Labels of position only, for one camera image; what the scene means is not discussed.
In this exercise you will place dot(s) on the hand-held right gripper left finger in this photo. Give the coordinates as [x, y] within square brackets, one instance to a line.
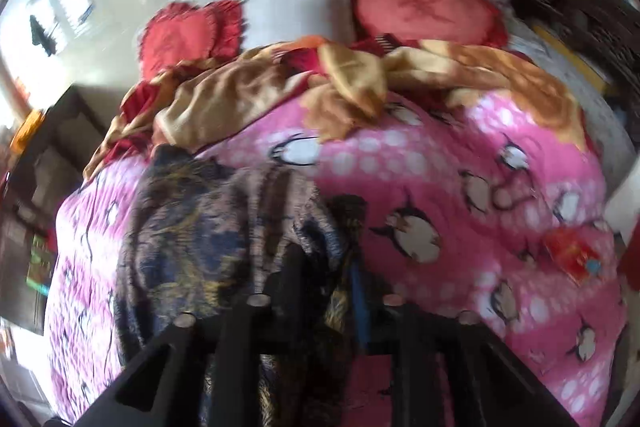
[280, 297]

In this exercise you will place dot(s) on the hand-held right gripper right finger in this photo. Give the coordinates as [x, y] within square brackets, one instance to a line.
[358, 292]

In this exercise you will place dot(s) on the dark patterned knit garment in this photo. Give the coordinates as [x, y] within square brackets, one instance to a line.
[200, 217]

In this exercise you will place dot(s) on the pink penguin print blanket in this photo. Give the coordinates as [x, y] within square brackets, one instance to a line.
[450, 187]

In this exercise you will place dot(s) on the gold and red blanket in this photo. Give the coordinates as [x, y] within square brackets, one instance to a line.
[225, 92]

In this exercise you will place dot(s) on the red envelope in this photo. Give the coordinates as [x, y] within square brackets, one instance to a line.
[572, 254]

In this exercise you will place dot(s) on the dark wooden cabinet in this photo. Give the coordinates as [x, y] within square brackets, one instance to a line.
[45, 187]

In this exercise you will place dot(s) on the white and red cloth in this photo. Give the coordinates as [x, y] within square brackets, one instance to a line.
[625, 227]

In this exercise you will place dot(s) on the small red heart pillow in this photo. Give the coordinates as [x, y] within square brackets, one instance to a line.
[185, 37]

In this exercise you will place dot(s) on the white pillow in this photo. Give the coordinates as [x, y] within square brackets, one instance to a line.
[300, 7]

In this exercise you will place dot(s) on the large red heart pillow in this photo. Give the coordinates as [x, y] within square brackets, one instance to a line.
[425, 7]

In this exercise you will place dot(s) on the orange object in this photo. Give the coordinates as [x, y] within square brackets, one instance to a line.
[27, 129]

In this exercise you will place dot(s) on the black wall ornament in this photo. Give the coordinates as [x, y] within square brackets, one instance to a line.
[41, 34]

